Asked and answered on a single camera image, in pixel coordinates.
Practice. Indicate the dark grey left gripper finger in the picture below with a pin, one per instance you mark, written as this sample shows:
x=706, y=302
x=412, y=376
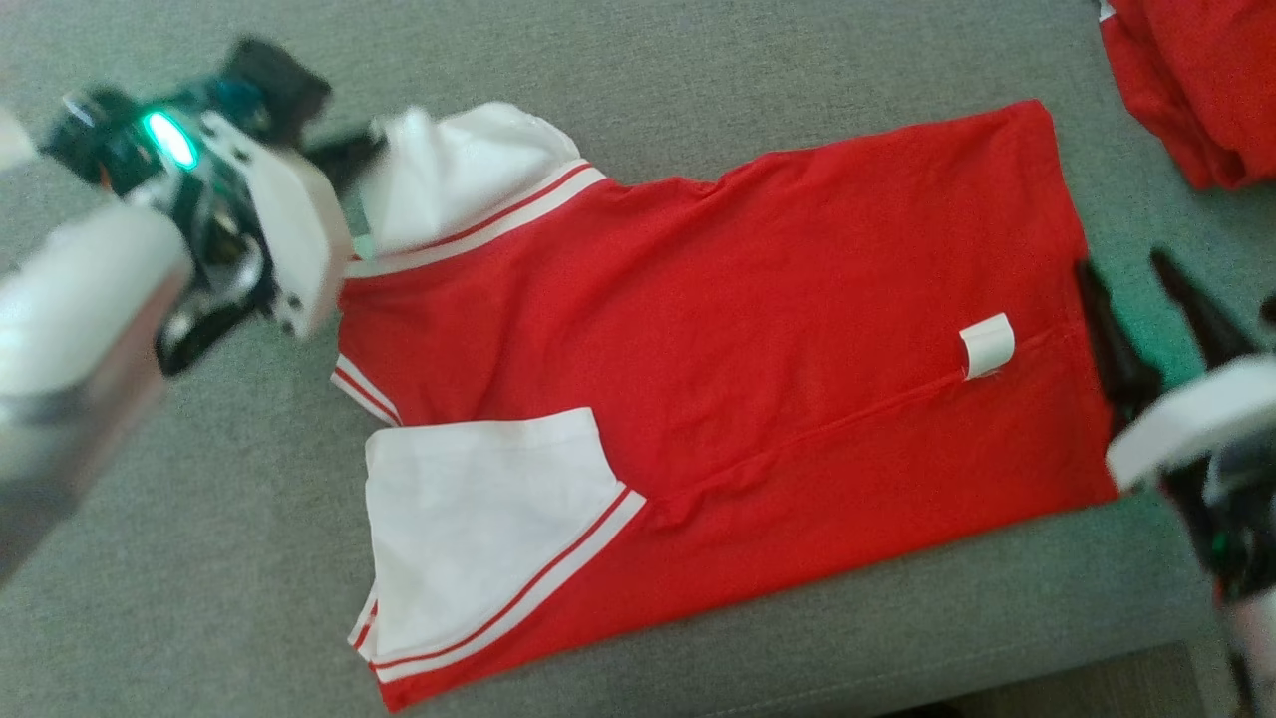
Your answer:
x=344, y=155

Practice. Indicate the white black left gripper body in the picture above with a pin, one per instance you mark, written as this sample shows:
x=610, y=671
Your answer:
x=269, y=209

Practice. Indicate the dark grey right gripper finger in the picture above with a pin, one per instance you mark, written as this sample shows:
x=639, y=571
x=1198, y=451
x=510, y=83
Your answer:
x=1206, y=314
x=1121, y=369

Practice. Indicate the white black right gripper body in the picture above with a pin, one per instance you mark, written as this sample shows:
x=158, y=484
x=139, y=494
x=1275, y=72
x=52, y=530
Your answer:
x=1196, y=419

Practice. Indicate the red shorts with white stripe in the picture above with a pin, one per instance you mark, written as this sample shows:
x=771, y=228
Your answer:
x=1206, y=80

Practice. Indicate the red jersey with white sleeves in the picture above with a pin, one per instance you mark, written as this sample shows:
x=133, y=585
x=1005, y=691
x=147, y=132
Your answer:
x=797, y=329

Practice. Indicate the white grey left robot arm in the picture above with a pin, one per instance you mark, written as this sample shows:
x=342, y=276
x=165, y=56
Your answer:
x=70, y=329

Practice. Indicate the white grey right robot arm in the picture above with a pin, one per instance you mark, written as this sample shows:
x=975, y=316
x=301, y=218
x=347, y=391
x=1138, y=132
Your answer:
x=1258, y=648

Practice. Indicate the large grey fabric sofa ottoman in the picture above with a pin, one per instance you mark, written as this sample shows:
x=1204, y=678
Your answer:
x=199, y=558

